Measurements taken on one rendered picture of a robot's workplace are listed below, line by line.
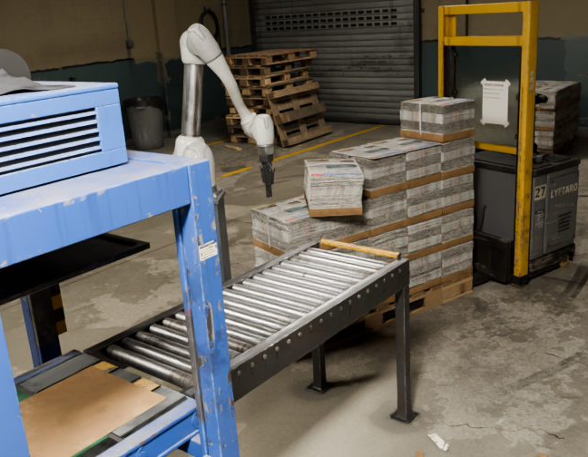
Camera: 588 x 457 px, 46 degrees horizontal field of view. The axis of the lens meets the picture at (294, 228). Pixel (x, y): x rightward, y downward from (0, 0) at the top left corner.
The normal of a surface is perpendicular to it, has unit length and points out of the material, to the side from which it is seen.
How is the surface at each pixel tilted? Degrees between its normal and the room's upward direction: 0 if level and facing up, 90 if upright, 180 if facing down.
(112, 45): 90
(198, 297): 90
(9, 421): 90
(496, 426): 0
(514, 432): 0
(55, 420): 0
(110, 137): 90
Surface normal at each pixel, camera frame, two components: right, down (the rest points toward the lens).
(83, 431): -0.07, -0.95
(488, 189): -0.82, 0.22
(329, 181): 0.07, 0.39
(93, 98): 0.78, 0.14
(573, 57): -0.62, 0.28
